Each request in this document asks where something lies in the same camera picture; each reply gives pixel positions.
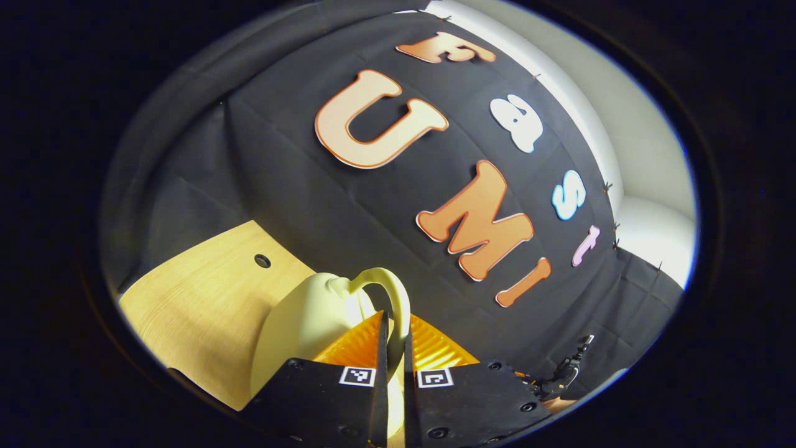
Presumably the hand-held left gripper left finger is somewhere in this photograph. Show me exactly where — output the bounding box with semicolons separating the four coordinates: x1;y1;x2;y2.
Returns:
243;310;391;448

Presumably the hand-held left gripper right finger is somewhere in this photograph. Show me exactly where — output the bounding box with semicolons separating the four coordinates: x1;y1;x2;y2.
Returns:
403;313;554;448

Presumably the pale yellow suitcase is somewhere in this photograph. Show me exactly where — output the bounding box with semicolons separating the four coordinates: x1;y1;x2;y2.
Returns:
249;268;412;439

